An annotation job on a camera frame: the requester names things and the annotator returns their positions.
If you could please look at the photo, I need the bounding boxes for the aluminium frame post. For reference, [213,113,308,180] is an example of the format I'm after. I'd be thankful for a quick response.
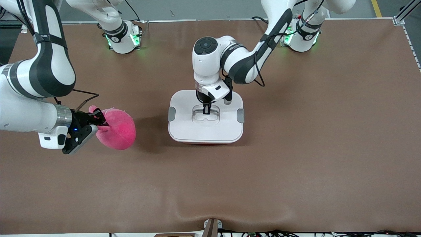
[393,0,421,26]

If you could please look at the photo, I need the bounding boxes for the brown table mat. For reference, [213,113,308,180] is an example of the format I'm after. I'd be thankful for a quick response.
[0,18,421,235]

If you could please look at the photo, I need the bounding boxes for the black left arm base cables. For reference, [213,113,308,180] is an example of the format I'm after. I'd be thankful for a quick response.
[252,16,272,27]

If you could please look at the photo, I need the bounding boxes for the pink plush toy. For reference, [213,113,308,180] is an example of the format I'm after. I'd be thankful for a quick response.
[89,106,136,151]

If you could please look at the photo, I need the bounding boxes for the pink plastic box base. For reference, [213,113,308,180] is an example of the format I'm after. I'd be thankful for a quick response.
[181,141,231,145]

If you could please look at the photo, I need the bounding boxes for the black right arm base cable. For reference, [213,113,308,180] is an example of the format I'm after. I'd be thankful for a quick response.
[123,0,142,23]

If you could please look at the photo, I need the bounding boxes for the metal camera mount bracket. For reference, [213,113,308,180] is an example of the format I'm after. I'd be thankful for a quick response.
[203,218,223,237]

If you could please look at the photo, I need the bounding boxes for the white box lid grey clips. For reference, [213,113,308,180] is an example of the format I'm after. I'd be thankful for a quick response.
[168,90,244,144]

